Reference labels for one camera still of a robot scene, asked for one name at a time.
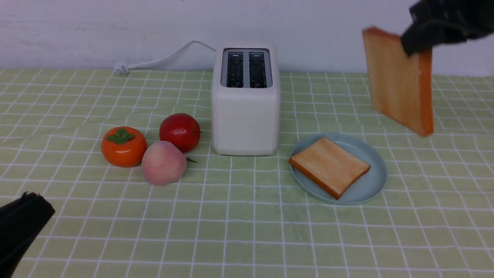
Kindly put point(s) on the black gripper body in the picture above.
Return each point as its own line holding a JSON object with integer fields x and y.
{"x": 438, "y": 22}
{"x": 21, "y": 221}

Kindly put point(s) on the orange persimmon with green leaf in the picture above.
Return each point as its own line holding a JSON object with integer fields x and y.
{"x": 123, "y": 146}

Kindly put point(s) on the white two-slot toaster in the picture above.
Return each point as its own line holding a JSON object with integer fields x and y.
{"x": 245, "y": 99}

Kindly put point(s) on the pink peach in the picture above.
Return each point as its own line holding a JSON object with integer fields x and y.
{"x": 163, "y": 163}

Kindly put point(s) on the toast slice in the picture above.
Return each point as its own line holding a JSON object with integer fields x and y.
{"x": 329, "y": 166}
{"x": 399, "y": 85}

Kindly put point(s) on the red apple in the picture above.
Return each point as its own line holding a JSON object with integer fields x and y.
{"x": 182, "y": 130}

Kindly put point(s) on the light blue round plate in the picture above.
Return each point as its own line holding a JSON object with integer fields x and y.
{"x": 365, "y": 188}

